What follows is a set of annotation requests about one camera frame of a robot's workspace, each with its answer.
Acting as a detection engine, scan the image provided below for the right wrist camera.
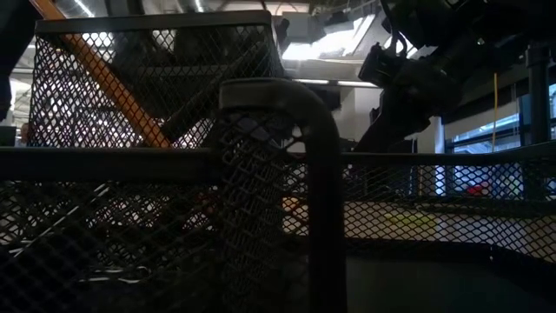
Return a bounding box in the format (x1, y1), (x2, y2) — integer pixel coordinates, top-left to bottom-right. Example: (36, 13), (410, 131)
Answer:
(358, 43), (399, 88)

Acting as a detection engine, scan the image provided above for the orange pencil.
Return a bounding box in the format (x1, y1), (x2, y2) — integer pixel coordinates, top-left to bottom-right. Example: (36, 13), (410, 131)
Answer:
(29, 0), (173, 150)

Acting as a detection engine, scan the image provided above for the black upright post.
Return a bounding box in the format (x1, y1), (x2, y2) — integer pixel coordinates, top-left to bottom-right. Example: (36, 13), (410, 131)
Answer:
(526, 41), (552, 143)

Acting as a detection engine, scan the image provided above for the black binder clip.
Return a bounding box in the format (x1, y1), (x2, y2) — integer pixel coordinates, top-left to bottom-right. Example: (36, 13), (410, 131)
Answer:
(6, 182), (151, 286)

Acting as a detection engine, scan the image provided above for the dark background box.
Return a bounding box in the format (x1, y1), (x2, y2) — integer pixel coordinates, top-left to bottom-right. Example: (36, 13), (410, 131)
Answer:
(0, 125), (17, 151)

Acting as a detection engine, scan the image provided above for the black mesh desk organizer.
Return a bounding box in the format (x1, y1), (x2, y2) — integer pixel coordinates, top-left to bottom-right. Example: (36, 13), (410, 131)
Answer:
(0, 10), (556, 313)

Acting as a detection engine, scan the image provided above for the person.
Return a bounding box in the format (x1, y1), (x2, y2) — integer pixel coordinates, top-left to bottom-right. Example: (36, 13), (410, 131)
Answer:
(17, 123), (32, 148)

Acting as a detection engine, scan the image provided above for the black marker pen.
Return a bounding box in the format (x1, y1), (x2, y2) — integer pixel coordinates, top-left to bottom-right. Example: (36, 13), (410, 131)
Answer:
(106, 32), (183, 136)
(158, 28), (275, 140)

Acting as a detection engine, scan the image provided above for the fluorescent ceiling light tube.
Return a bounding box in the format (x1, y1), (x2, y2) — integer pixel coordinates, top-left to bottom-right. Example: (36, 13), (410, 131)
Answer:
(293, 77), (379, 88)

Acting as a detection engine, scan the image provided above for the yellow hanging cable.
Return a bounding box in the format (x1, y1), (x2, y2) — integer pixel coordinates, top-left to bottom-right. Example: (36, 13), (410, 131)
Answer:
(492, 71), (500, 151)

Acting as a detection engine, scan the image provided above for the grey ceiling box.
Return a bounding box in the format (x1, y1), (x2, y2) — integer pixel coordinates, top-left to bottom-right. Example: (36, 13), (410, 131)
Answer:
(286, 11), (312, 43)

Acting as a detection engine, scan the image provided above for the bright window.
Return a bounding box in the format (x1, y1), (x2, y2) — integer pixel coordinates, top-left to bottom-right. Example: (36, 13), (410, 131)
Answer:
(445, 111), (522, 153)

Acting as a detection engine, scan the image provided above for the round silver duct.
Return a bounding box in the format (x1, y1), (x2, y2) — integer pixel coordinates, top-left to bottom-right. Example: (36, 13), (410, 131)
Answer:
(54, 0), (144, 19)

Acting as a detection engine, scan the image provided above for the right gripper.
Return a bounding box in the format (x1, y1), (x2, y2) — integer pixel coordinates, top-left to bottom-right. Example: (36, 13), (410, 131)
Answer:
(354, 60), (464, 154)

